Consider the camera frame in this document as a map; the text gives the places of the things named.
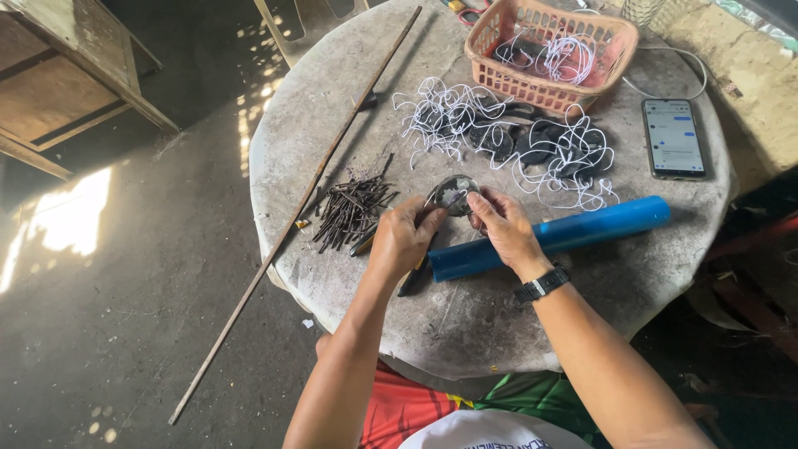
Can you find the heap of discs with white strings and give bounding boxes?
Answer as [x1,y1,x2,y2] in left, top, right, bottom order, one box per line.
[392,76,621,212]

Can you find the wooden furniture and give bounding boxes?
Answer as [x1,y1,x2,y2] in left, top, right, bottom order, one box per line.
[0,0,180,182]

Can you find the plastic chair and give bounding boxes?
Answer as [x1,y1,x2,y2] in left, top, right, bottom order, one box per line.
[252,0,372,68]

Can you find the round dark shell disc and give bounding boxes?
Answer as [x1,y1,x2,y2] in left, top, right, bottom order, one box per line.
[433,175,481,218]

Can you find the person's colourful shorts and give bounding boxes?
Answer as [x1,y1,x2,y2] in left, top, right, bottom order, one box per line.
[358,358,599,449]

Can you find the clear glass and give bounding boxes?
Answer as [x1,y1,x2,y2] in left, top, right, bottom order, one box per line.
[621,0,668,28]

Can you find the person's right hand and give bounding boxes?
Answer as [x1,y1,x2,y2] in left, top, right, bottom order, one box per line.
[465,186,554,281]

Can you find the blue plastic pipe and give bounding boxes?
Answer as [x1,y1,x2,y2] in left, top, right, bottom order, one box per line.
[428,195,672,283]

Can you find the black smartphone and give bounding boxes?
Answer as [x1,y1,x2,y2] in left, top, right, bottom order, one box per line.
[641,98,708,181]

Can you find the person's left hand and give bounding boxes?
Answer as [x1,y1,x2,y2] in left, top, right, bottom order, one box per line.
[368,195,448,284]

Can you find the white cable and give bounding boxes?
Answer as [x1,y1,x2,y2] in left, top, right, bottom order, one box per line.
[574,7,709,101]

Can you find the black wrist watch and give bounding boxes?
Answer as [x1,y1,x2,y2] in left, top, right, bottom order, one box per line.
[514,264,571,305]

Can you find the bundle of white strings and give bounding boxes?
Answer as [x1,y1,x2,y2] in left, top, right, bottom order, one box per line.
[494,28,597,86]

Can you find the round stone table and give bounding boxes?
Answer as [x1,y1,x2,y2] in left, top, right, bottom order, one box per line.
[249,0,738,381]

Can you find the long thin wooden stick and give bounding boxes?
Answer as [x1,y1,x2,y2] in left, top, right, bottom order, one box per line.
[168,5,424,426]

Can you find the red handled scissors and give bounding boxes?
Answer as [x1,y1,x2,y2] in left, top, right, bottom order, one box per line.
[441,0,493,27]

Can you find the pink plastic basket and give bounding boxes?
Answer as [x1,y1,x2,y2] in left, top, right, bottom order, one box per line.
[464,0,640,116]

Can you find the pile of dark short sticks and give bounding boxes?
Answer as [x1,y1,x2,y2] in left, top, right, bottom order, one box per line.
[312,154,400,254]

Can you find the person's white shirt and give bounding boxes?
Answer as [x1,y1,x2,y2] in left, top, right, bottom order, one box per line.
[398,410,593,449]

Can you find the black yellow handled pliers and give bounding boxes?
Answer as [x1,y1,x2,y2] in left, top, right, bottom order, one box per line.
[349,224,440,298]

